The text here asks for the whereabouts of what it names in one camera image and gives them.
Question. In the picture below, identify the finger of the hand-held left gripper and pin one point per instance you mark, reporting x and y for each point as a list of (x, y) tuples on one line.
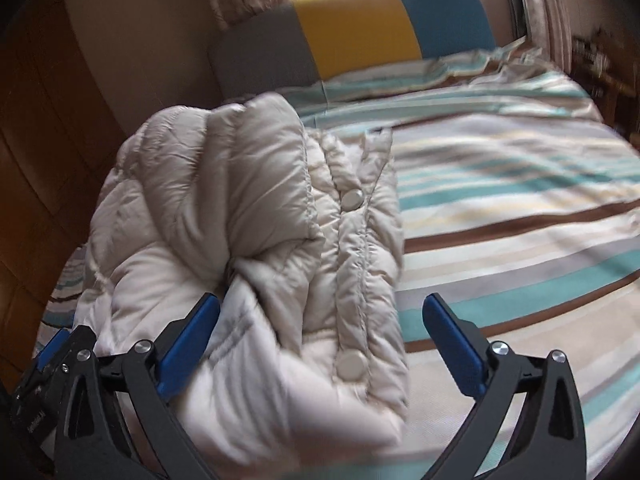
[(52, 346)]

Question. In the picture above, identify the cluttered wooden shelf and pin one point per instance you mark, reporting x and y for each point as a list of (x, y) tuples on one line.
[(605, 75)]

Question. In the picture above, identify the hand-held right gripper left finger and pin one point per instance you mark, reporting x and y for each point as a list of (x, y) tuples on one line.
[(187, 345)]

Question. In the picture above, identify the grey yellow blue headboard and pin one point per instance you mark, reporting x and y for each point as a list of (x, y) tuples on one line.
[(350, 30)]

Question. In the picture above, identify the beige quilted down jacket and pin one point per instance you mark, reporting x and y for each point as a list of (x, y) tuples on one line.
[(225, 210)]

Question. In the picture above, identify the striped bed duvet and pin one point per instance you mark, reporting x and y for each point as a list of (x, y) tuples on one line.
[(500, 210)]

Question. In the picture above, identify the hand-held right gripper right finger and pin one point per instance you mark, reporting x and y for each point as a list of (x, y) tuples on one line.
[(457, 350)]

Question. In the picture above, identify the wooden wardrobe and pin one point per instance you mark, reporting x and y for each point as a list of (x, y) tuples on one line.
[(45, 135)]

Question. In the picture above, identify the striped pillow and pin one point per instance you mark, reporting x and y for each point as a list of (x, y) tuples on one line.
[(400, 77)]

